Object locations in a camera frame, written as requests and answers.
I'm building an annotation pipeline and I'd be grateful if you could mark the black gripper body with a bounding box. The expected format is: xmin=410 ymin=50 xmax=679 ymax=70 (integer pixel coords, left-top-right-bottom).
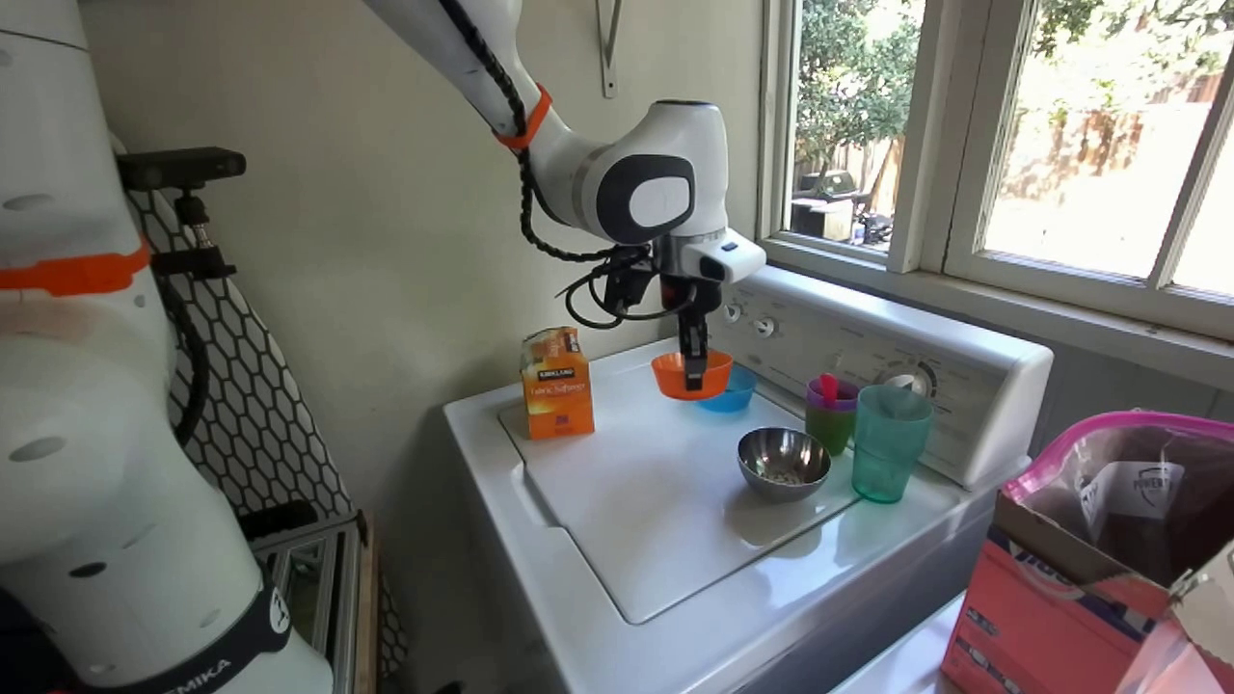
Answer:
xmin=661 ymin=271 xmax=724 ymax=343

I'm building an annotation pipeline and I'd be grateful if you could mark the orange plastic bowl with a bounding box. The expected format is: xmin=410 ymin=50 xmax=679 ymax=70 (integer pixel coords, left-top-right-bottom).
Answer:
xmin=648 ymin=346 xmax=740 ymax=405

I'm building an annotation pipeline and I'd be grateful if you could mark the blue plastic bowl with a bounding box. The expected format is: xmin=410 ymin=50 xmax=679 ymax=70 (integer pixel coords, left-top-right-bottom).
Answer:
xmin=698 ymin=363 xmax=762 ymax=417

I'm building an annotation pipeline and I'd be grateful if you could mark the silver metal bowl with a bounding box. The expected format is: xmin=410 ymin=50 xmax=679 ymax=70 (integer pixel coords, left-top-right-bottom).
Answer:
xmin=733 ymin=423 xmax=834 ymax=505

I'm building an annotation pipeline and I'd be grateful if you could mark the orange Kirkland box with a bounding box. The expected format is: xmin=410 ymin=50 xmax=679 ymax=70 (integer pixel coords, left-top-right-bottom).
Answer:
xmin=518 ymin=323 xmax=603 ymax=446

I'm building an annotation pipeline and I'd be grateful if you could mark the white washing machine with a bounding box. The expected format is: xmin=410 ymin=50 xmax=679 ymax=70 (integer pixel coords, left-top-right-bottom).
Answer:
xmin=439 ymin=264 xmax=1056 ymax=694

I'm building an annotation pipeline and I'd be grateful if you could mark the teal plastic cup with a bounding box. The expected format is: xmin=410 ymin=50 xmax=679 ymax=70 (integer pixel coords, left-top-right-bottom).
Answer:
xmin=848 ymin=379 xmax=937 ymax=508

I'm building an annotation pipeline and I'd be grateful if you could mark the white framed window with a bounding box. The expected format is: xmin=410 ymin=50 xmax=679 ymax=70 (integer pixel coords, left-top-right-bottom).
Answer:
xmin=751 ymin=0 xmax=1234 ymax=346

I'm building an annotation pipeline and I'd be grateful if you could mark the pink storage bin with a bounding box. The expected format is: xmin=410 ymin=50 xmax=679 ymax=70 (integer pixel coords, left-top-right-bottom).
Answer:
xmin=937 ymin=405 xmax=1234 ymax=694

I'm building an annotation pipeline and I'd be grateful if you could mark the honeycomb mesh ironing board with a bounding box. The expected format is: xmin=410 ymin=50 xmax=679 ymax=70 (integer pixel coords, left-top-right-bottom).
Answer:
xmin=126 ymin=189 xmax=366 ymax=530

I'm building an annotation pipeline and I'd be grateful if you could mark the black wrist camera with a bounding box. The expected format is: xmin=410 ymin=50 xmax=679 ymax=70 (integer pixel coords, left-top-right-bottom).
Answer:
xmin=599 ymin=246 xmax=654 ymax=321

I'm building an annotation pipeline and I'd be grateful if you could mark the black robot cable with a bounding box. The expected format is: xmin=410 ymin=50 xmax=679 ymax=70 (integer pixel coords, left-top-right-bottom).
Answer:
xmin=437 ymin=0 xmax=671 ymax=333

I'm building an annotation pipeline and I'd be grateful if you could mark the metal frame rack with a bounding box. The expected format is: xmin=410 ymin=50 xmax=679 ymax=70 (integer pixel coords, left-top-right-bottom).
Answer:
xmin=240 ymin=500 xmax=387 ymax=694

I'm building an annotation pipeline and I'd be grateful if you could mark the black camera on stand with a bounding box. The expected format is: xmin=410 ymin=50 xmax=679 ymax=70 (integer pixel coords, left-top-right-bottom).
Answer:
xmin=110 ymin=144 xmax=249 ymax=282

